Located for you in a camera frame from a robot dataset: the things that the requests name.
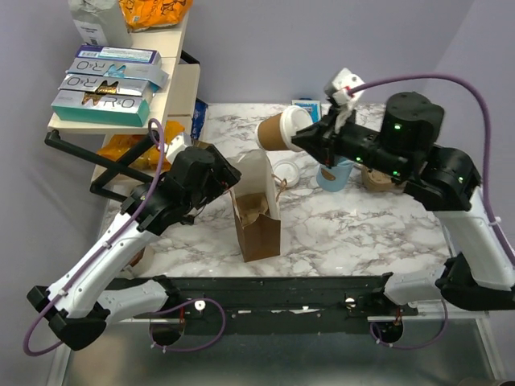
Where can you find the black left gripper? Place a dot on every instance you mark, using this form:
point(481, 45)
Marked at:
point(221, 180)

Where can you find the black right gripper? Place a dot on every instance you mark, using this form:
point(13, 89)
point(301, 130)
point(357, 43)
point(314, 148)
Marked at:
point(321, 140)

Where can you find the white plastic cup lid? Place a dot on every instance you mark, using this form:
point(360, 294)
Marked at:
point(292, 120)

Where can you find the cardboard cup carrier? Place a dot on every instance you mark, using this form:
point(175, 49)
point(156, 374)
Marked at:
point(250, 207)

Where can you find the brown paper bag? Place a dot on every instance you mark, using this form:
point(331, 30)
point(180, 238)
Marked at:
point(262, 238)

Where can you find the brown paper coffee cup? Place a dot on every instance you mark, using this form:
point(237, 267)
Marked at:
point(269, 134)

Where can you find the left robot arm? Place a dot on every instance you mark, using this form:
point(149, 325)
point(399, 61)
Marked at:
point(79, 306)

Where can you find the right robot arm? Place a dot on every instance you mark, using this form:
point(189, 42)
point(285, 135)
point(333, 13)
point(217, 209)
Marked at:
point(444, 180)

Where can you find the blue razor package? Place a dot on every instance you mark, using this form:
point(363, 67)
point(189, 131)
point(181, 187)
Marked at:
point(311, 106)

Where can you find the white lid stack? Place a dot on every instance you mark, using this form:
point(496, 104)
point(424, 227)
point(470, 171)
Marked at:
point(286, 174)

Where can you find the light blue plastic tumbler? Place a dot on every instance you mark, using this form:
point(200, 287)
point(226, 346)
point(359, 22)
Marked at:
point(335, 178)

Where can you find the blue snack packet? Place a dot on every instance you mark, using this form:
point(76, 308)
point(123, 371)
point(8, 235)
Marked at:
point(198, 118)

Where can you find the stacked cardboard cup carriers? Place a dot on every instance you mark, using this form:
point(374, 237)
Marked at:
point(375, 181)

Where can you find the cream folding shelf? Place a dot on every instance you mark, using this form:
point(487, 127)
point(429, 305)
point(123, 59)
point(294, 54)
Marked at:
point(175, 102)

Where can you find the teal toothpaste box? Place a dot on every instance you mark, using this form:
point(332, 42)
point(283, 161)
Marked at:
point(106, 109)

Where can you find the silver blue toothpaste box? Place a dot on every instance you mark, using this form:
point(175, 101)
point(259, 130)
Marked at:
point(108, 68)

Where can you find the purple white box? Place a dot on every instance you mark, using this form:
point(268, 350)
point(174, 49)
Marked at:
point(126, 55)

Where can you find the orange snack bag top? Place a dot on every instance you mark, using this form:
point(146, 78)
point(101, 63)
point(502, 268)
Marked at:
point(141, 15)

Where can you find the grey paper bag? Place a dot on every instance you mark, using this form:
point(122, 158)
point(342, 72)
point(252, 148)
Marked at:
point(100, 23)

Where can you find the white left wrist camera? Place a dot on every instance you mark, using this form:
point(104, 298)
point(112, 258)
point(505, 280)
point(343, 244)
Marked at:
point(177, 144)

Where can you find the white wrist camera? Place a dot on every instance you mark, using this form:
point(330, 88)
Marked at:
point(177, 144)
point(338, 89)

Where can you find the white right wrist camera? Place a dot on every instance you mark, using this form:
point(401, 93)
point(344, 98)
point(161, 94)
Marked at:
point(338, 89)

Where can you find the black shelf frame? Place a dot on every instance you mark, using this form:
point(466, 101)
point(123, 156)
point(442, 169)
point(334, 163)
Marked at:
point(112, 168)

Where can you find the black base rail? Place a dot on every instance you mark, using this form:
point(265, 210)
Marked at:
point(283, 305)

